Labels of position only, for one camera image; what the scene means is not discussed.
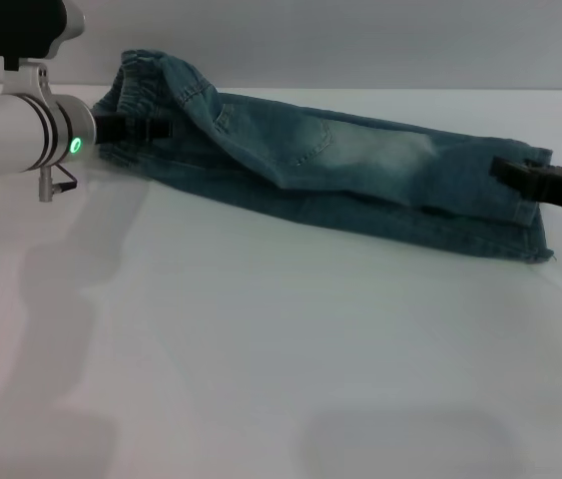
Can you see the silver left camera bracket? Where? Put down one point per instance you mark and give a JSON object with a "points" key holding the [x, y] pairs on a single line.
{"points": [[26, 80]]}

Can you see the blue denim shorts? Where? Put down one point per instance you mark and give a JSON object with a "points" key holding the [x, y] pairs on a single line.
{"points": [[360, 149]]}

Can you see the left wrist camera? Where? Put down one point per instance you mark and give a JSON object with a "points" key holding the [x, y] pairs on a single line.
{"points": [[6, 30]]}

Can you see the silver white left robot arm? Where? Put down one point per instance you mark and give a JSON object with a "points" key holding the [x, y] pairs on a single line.
{"points": [[11, 135]]}

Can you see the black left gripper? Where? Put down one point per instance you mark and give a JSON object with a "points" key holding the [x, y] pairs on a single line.
{"points": [[113, 129]]}

